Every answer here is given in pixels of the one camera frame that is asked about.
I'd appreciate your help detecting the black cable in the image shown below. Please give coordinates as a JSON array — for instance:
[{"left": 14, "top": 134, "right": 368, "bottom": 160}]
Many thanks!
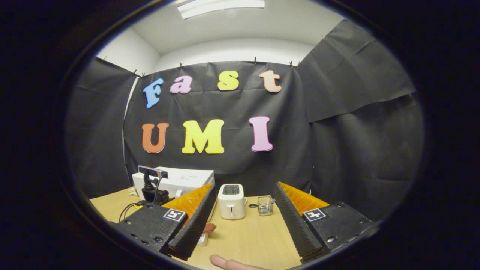
[{"left": 119, "top": 201, "right": 149, "bottom": 222}]

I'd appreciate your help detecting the wire mesh holder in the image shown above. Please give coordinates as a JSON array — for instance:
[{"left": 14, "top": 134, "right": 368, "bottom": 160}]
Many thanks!
[{"left": 258, "top": 195, "right": 276, "bottom": 216}]

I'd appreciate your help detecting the white toaster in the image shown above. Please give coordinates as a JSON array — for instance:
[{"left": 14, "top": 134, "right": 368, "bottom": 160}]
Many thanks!
[{"left": 218, "top": 184, "right": 248, "bottom": 220}]

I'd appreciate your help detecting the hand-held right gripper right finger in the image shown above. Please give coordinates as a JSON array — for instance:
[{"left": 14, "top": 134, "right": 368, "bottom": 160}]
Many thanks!
[{"left": 274, "top": 181, "right": 375, "bottom": 263}]

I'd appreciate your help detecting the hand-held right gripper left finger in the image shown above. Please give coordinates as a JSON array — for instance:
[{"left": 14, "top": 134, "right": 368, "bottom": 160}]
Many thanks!
[{"left": 109, "top": 183, "right": 218, "bottom": 261}]

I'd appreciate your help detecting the large ceiling light panel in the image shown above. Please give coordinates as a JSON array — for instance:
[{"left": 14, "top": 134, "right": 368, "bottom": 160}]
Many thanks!
[{"left": 177, "top": 0, "right": 266, "bottom": 20}]

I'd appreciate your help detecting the white microwave oven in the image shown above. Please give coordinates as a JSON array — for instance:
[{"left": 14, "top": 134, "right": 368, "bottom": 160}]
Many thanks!
[{"left": 131, "top": 166, "right": 216, "bottom": 200}]

